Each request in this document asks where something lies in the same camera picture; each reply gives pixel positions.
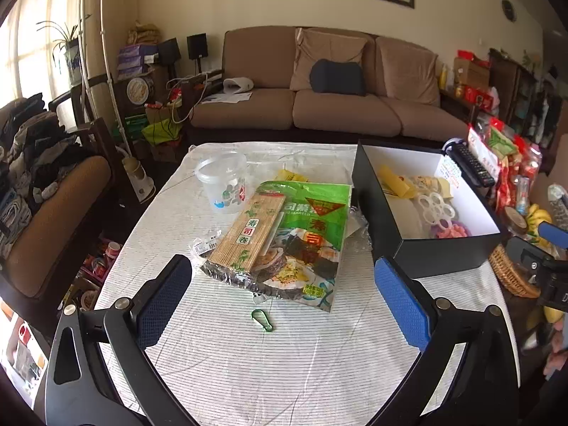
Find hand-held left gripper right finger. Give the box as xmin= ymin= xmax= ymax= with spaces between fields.
xmin=368 ymin=256 xmax=520 ymax=426

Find green seaweed sushi packet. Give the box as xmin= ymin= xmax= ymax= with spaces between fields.
xmin=201 ymin=180 xmax=353 ymax=314

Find white neck massager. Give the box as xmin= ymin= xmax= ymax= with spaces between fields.
xmin=223 ymin=77 xmax=255 ymax=95

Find black storage box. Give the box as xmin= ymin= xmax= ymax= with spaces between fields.
xmin=351 ymin=140 xmax=503 ymax=280

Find yellow paper packet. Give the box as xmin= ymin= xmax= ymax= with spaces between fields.
xmin=272 ymin=168 xmax=309 ymax=186

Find jar with wooden lid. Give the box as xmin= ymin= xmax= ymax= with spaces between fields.
xmin=505 ymin=207 xmax=530 ymax=234

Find clear plastic bucket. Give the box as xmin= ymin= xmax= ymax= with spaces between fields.
xmin=195 ymin=152 xmax=248 ymax=221

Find white lace-edged card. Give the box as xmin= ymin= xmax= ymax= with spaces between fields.
xmin=436 ymin=154 xmax=463 ymax=184

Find wicker basket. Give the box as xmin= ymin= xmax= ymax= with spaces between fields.
xmin=488 ymin=243 xmax=541 ymax=299

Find white striped desktop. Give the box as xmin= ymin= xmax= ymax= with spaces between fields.
xmin=95 ymin=141 xmax=521 ymax=426

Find tan sofa cushion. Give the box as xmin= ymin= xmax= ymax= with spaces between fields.
xmin=290 ymin=27 xmax=370 ymax=94
xmin=375 ymin=36 xmax=441 ymax=106

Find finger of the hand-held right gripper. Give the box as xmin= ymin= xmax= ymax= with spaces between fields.
xmin=506 ymin=236 xmax=555 ymax=285
xmin=537 ymin=222 xmax=568 ymax=250

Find cardboard box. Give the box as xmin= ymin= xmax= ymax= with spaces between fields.
xmin=452 ymin=50 xmax=492 ymax=90

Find brown sofa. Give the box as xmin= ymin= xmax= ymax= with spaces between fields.
xmin=190 ymin=26 xmax=482 ymax=143

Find person's right hand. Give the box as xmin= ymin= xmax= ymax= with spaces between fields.
xmin=544 ymin=319 xmax=568 ymax=380

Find bunch of bananas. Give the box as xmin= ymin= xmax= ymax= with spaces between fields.
xmin=525 ymin=203 xmax=554 ymax=249

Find dark blue pillow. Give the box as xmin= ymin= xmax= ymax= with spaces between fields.
xmin=309 ymin=58 xmax=367 ymax=97

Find white floor stand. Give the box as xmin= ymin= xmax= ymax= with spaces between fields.
xmin=75 ymin=0 xmax=156 ymax=203

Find brown wooden armchair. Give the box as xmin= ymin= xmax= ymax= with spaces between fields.
xmin=0 ymin=93 xmax=114 ymax=300

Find round cookie tin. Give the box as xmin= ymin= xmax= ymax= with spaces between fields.
xmin=126 ymin=76 xmax=154 ymax=107

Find black speaker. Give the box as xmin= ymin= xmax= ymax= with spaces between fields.
xmin=157 ymin=37 xmax=182 ymax=67
xmin=186 ymin=33 xmax=208 ymax=61

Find black remote control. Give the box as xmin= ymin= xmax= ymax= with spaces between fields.
xmin=445 ymin=141 xmax=496 ymax=188

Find white ring mold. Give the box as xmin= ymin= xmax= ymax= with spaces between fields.
xmin=416 ymin=192 xmax=456 ymax=232

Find pile of clothes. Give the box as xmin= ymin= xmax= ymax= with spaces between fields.
xmin=0 ymin=92 xmax=92 ymax=258

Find purple tissue boxes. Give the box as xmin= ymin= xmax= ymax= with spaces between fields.
xmin=116 ymin=43 xmax=159 ymax=81

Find window with sheer curtain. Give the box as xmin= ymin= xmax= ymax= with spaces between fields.
xmin=0 ymin=0 xmax=96 ymax=111

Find dark wooden cabinet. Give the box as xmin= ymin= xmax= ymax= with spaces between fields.
xmin=487 ymin=48 xmax=562 ymax=143

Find red snack bags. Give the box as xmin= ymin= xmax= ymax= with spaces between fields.
xmin=467 ymin=116 xmax=543 ymax=214

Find potted plant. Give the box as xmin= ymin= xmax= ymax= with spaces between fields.
xmin=37 ymin=15 xmax=86 ymax=86

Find green carabiner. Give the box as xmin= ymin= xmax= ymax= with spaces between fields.
xmin=251 ymin=309 xmax=276 ymax=333

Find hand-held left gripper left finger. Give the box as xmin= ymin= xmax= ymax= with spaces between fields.
xmin=33 ymin=254 xmax=196 ymax=426

